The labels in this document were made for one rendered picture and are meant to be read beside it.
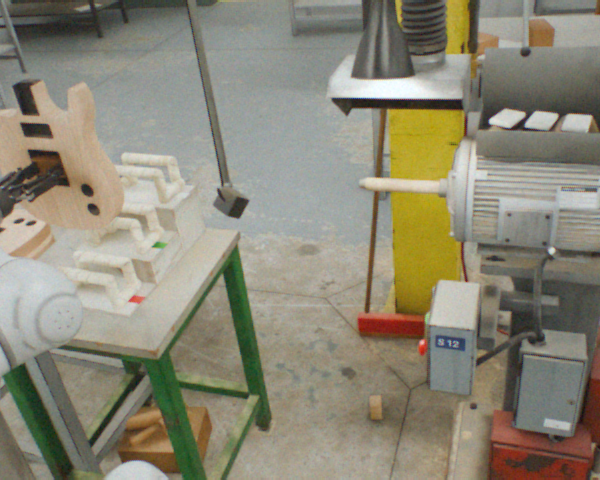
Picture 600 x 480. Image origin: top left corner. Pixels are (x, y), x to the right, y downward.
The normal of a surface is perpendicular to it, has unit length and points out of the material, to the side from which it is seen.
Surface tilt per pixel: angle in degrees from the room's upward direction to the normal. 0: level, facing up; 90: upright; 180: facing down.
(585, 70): 90
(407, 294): 90
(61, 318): 80
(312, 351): 0
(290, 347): 0
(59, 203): 90
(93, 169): 90
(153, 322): 0
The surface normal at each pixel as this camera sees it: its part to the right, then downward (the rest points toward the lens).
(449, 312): -0.11, -0.83
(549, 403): -0.30, 0.55
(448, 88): -0.27, -0.31
